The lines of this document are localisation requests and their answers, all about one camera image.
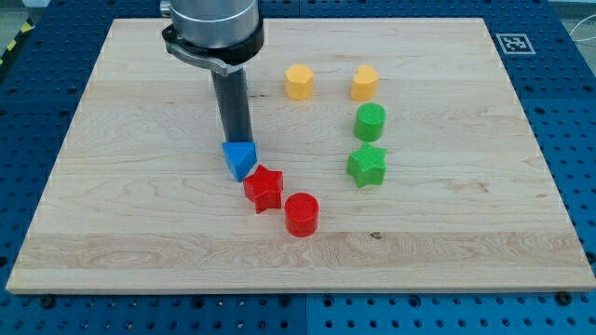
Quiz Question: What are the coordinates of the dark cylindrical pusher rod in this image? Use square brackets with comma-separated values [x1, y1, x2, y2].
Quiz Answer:
[211, 68, 253, 142]

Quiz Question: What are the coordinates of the blue triangular block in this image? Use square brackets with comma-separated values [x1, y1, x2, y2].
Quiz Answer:
[222, 141, 257, 182]

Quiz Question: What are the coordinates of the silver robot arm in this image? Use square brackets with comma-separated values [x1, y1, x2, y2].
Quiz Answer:
[160, 0, 265, 142]

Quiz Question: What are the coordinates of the yellow hexagon block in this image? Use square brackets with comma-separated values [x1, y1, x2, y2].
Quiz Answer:
[284, 64, 314, 101]

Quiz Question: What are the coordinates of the red star block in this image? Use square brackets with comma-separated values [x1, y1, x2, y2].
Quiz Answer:
[243, 165, 283, 214]

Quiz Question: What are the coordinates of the yellow heart block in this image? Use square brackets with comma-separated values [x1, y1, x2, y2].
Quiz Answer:
[350, 64, 380, 101]

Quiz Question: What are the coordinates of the red cylinder block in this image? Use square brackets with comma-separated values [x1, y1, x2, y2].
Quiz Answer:
[284, 193, 319, 237]

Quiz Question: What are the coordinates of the green cylinder block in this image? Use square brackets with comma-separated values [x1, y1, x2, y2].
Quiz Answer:
[354, 102, 386, 142]

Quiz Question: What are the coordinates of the green star block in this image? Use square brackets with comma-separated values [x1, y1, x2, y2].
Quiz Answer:
[346, 142, 387, 188]

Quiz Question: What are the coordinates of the wooden board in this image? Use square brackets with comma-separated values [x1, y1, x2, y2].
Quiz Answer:
[7, 18, 595, 294]

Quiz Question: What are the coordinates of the white fiducial marker tag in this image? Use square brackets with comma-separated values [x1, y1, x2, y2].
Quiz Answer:
[496, 33, 535, 55]

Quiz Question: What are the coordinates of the white cable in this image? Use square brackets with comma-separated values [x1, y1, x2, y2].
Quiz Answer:
[568, 12, 596, 44]

